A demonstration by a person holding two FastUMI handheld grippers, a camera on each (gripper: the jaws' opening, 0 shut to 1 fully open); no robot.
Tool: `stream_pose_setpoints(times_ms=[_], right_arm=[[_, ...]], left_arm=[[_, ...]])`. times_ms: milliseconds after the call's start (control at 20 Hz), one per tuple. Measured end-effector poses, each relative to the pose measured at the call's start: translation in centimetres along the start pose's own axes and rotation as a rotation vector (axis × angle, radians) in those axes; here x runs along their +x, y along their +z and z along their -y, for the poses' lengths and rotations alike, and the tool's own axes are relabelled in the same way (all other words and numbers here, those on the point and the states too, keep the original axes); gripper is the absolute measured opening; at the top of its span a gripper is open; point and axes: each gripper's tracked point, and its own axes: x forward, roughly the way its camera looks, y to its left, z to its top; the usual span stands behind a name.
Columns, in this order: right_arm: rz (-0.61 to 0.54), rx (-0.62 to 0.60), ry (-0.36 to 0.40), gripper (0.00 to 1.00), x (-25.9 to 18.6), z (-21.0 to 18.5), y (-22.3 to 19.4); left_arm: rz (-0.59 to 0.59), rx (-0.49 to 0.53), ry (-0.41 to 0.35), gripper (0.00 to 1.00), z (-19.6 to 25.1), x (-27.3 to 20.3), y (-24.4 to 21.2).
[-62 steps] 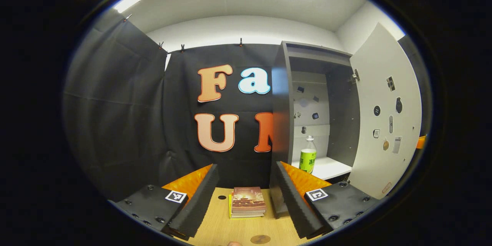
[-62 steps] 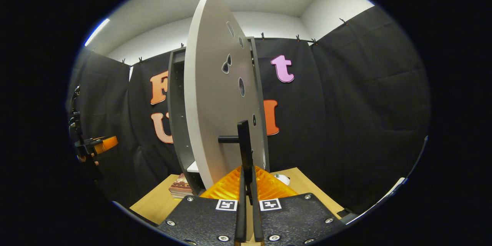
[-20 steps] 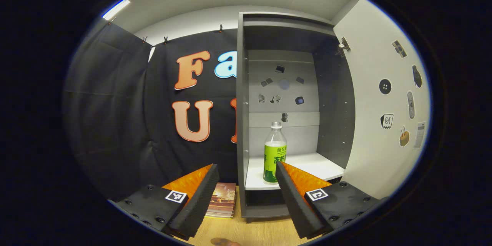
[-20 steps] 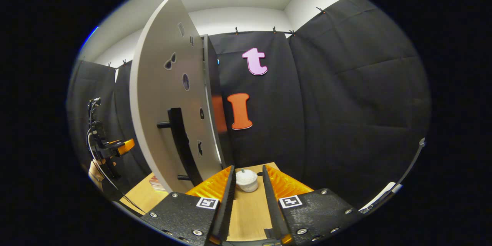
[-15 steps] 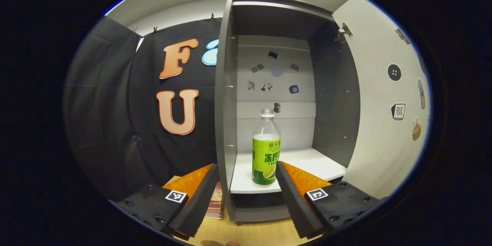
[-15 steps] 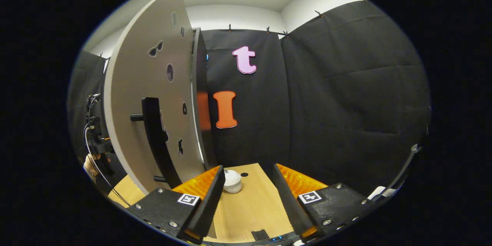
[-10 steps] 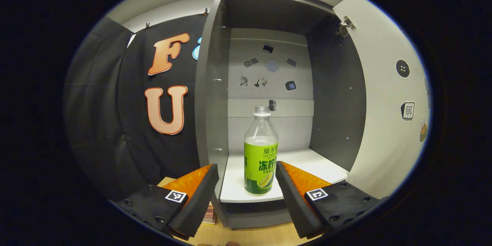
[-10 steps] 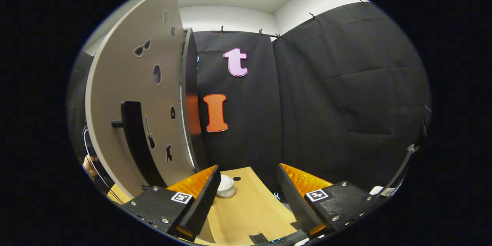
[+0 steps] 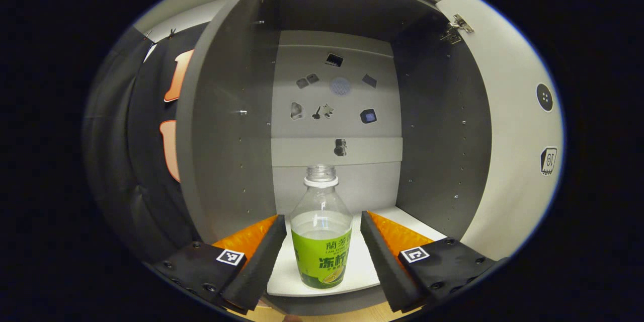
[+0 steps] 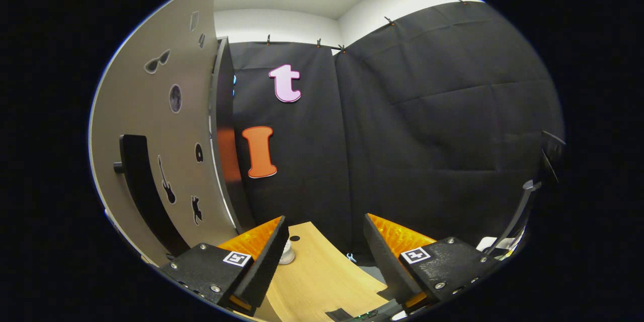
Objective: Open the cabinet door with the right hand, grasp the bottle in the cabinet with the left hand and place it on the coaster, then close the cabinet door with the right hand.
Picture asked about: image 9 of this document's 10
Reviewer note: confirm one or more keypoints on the metal door hinge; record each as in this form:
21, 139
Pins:
458, 25

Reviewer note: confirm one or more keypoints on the black backdrop cloth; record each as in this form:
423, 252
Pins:
110, 161

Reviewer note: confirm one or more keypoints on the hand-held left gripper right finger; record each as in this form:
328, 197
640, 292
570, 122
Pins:
387, 266

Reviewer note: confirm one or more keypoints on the clear bottle with green label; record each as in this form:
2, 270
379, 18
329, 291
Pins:
322, 261

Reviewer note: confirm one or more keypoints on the dark grey cabinet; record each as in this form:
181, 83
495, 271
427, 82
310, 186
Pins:
226, 161

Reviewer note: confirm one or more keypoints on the beige cabinet door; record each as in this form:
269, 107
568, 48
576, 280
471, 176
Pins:
518, 110

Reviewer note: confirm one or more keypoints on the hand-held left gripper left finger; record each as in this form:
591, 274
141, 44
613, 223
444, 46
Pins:
261, 266

